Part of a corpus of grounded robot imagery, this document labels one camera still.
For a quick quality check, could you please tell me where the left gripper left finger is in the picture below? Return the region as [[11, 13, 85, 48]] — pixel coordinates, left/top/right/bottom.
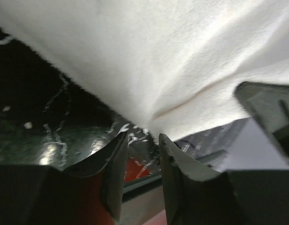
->
[[0, 132, 128, 225]]

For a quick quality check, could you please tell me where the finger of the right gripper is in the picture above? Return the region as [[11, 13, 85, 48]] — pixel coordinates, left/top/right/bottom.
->
[[235, 82, 289, 162]]

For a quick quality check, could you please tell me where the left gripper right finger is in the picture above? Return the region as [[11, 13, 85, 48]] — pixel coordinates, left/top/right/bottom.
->
[[159, 134, 289, 225]]

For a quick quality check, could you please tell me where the white towel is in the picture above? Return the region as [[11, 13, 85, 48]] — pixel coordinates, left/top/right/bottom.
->
[[0, 0, 289, 140]]

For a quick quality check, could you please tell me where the black marble pattern mat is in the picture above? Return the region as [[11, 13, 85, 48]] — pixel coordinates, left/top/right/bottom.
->
[[0, 25, 248, 174]]

